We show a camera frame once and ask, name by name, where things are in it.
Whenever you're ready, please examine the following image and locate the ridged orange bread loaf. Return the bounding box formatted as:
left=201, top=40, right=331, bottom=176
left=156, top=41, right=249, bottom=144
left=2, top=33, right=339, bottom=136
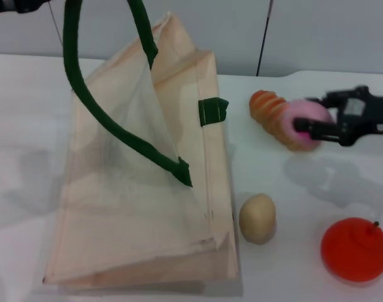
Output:
left=249, top=89, right=322, bottom=153

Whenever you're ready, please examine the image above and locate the beige potato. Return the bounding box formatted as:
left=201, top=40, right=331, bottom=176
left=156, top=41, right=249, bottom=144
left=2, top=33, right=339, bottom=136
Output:
left=239, top=193, right=277, bottom=245

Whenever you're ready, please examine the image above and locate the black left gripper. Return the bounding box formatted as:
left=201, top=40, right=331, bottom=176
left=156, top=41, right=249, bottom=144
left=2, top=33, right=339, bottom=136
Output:
left=0, top=0, right=51, bottom=15

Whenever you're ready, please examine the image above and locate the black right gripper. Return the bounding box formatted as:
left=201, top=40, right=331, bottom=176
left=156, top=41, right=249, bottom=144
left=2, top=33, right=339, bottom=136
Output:
left=293, top=84, right=383, bottom=148

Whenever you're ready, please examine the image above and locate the red apple with stem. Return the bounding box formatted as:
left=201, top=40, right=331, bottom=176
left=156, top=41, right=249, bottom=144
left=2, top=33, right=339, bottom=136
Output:
left=320, top=217, right=383, bottom=284

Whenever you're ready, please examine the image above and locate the white handbag with green handles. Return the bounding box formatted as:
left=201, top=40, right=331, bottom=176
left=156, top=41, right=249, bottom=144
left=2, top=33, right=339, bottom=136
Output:
left=42, top=0, right=243, bottom=291

